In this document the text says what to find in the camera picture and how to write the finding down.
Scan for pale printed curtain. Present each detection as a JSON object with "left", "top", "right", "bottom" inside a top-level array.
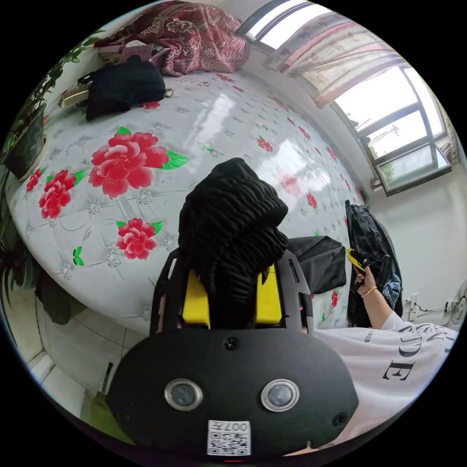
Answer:
[{"left": 262, "top": 11, "right": 402, "bottom": 109}]

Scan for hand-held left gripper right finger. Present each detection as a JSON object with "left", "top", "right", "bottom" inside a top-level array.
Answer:
[{"left": 254, "top": 264, "right": 282, "bottom": 326}]

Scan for potted green plant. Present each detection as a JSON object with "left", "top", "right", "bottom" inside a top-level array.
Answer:
[{"left": 0, "top": 29, "right": 107, "bottom": 183}]

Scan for black bag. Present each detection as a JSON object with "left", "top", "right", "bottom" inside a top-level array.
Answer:
[{"left": 288, "top": 235, "right": 347, "bottom": 295}]

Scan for window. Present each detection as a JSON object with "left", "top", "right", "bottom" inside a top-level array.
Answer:
[
  {"left": 237, "top": 0, "right": 329, "bottom": 49},
  {"left": 332, "top": 65, "right": 457, "bottom": 198}
]

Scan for bed with floral sheet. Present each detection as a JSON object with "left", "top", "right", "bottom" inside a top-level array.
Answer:
[{"left": 7, "top": 71, "right": 365, "bottom": 333}]

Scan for white fan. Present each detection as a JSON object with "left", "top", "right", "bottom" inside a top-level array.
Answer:
[{"left": 447, "top": 280, "right": 467, "bottom": 326}]

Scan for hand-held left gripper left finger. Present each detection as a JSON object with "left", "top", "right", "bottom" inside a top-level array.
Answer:
[{"left": 181, "top": 270, "right": 212, "bottom": 328}]

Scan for black pants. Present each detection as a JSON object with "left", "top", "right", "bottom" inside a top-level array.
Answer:
[{"left": 178, "top": 157, "right": 289, "bottom": 329}]

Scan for red patterned quilt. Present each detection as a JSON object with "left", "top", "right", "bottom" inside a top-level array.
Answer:
[{"left": 94, "top": 3, "right": 251, "bottom": 77}]

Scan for person's right hand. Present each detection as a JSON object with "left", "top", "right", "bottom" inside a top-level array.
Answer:
[{"left": 355, "top": 268, "right": 378, "bottom": 297}]

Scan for pile of clothes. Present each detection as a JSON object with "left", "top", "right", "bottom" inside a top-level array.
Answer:
[{"left": 86, "top": 58, "right": 167, "bottom": 122}]

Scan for person's body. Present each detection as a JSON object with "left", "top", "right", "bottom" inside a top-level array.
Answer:
[{"left": 310, "top": 312, "right": 461, "bottom": 457}]

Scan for pink carton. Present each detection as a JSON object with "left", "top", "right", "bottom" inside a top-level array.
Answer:
[{"left": 98, "top": 43, "right": 155, "bottom": 66}]

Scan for person's right forearm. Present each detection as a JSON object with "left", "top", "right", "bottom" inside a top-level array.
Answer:
[{"left": 361, "top": 287, "right": 397, "bottom": 330}]

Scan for white power strip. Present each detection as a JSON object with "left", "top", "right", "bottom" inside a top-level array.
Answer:
[{"left": 407, "top": 293, "right": 425, "bottom": 323}]

